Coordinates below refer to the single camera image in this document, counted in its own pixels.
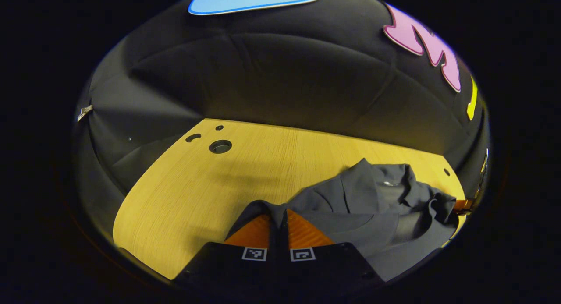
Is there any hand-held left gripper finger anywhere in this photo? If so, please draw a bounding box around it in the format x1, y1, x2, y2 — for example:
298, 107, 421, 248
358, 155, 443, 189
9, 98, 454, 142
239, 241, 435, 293
281, 208, 383, 293
174, 213, 282, 293

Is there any grey polo shirt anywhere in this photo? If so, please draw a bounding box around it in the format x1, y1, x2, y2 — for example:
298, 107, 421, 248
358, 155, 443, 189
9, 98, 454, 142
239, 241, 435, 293
226, 158, 461, 282

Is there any black backdrop cloth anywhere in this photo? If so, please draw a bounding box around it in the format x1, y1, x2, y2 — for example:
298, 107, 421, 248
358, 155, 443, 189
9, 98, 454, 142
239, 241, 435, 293
72, 0, 491, 217

